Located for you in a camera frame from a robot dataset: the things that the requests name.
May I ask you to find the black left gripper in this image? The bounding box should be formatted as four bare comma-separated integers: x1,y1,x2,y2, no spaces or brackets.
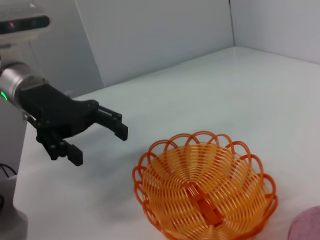
19,84,129,167

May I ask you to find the orange plastic woven basket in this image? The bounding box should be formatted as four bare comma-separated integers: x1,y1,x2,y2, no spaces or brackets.
131,130,279,240

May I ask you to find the pink peach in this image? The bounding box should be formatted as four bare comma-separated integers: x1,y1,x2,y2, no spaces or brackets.
287,205,320,240

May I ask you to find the black thin cable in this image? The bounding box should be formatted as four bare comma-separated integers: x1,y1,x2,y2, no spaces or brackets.
0,163,18,179

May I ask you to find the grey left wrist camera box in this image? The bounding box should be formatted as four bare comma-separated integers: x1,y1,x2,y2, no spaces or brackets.
0,3,52,50

